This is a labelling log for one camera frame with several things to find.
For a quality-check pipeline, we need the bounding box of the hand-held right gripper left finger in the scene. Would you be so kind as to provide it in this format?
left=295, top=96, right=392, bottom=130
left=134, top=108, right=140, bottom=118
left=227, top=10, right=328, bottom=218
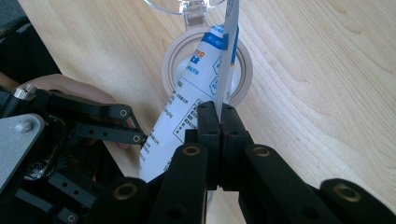
left=185, top=100, right=223, bottom=191

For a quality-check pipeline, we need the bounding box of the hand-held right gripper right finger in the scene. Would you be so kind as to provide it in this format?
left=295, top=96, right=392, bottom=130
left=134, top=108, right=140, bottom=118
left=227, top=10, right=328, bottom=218
left=220, top=104, right=255, bottom=191

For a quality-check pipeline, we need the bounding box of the white and blue packet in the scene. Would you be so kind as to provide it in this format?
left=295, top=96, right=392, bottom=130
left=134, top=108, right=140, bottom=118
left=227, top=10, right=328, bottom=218
left=138, top=0, right=241, bottom=185

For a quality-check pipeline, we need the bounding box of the clear glass jar with lid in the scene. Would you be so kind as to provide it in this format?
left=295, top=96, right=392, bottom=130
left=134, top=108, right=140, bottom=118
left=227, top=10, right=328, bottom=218
left=143, top=0, right=254, bottom=108

